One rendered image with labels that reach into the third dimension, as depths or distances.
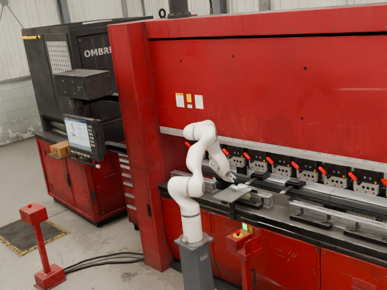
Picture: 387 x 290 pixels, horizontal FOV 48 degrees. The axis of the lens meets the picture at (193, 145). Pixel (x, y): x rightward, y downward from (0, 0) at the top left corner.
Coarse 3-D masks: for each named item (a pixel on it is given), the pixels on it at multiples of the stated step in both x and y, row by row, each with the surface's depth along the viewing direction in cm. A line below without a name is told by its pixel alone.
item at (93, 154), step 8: (88, 120) 351; (96, 120) 350; (88, 128) 355; (96, 128) 352; (96, 136) 353; (96, 144) 354; (104, 144) 363; (72, 152) 385; (80, 152) 375; (88, 152) 366; (96, 152) 357; (104, 152) 364; (96, 160) 361
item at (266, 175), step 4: (256, 172) 358; (260, 172) 357; (264, 172) 356; (252, 176) 357; (256, 176) 354; (260, 176) 352; (264, 176) 353; (268, 176) 357; (252, 180) 351; (260, 180) 353; (244, 184) 346; (248, 184) 345
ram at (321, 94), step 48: (192, 48) 331; (240, 48) 302; (288, 48) 277; (336, 48) 256; (384, 48) 238; (192, 96) 346; (240, 96) 314; (288, 96) 287; (336, 96) 265; (384, 96) 245; (240, 144) 328; (288, 144) 299; (336, 144) 274; (384, 144) 254
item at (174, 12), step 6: (168, 0) 343; (174, 0) 338; (180, 0) 338; (186, 0) 342; (210, 0) 340; (174, 6) 340; (180, 6) 340; (186, 6) 343; (210, 6) 342; (174, 12) 341; (180, 12) 341; (186, 12) 343; (210, 12) 343; (168, 18) 345
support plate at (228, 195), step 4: (228, 188) 342; (244, 188) 339; (248, 188) 338; (220, 192) 336; (224, 192) 336; (228, 192) 335; (232, 192) 334; (236, 192) 333; (240, 192) 333; (244, 192) 332; (216, 196) 330; (220, 196) 330; (224, 196) 329; (228, 196) 328; (232, 196) 327; (236, 196) 327; (240, 196) 327; (224, 200) 323; (228, 200) 322; (232, 200) 321
